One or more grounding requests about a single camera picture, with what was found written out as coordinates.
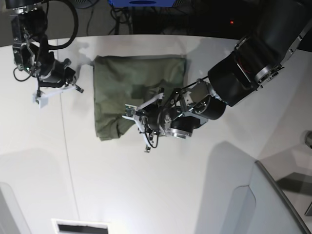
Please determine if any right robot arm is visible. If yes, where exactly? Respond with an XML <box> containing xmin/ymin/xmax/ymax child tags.
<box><xmin>5</xmin><ymin>0</ymin><xmax>84</xmax><ymax>97</ymax></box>

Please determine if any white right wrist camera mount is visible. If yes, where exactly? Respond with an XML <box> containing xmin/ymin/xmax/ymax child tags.
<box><xmin>32</xmin><ymin>84</ymin><xmax>81</xmax><ymax>108</ymax></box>

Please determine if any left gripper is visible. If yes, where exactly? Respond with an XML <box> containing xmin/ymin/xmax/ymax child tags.
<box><xmin>150</xmin><ymin>89</ymin><xmax>176</xmax><ymax>142</ymax></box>

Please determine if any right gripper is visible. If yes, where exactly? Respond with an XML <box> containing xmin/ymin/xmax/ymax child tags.
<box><xmin>38</xmin><ymin>58</ymin><xmax>84</xmax><ymax>93</ymax></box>

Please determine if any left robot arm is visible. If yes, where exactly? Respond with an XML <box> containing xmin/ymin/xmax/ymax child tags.
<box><xmin>135</xmin><ymin>0</ymin><xmax>312</xmax><ymax>152</ymax></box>

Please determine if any green t-shirt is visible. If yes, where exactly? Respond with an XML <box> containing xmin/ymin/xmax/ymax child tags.
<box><xmin>93</xmin><ymin>56</ymin><xmax>187</xmax><ymax>141</ymax></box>

